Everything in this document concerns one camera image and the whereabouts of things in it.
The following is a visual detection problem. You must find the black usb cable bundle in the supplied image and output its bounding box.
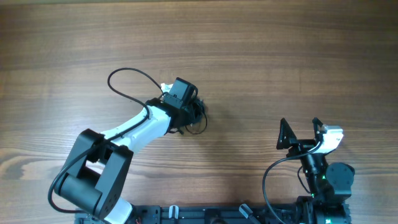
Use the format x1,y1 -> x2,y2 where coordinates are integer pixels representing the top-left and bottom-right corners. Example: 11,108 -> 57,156
169,96 -> 208,136

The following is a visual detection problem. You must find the left camera black cable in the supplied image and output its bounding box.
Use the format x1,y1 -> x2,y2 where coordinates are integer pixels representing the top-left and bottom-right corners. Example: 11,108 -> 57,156
47,67 -> 165,215

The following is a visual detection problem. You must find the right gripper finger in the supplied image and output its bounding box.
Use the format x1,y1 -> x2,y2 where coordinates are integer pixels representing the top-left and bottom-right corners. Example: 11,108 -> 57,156
276,118 -> 298,150
312,117 -> 324,140

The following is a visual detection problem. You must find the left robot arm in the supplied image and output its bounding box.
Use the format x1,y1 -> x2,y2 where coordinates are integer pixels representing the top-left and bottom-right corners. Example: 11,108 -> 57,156
49,78 -> 198,223

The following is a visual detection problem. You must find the camera black cable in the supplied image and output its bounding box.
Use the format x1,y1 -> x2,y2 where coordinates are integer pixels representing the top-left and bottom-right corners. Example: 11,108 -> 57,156
47,67 -> 165,215
262,140 -> 324,224

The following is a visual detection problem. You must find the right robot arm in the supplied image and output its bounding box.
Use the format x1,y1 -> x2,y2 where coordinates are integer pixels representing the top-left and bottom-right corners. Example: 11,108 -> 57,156
276,118 -> 355,224

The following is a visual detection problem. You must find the right camera black cable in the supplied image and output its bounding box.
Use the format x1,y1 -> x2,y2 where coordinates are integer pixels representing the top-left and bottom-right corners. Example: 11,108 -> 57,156
262,140 -> 324,224

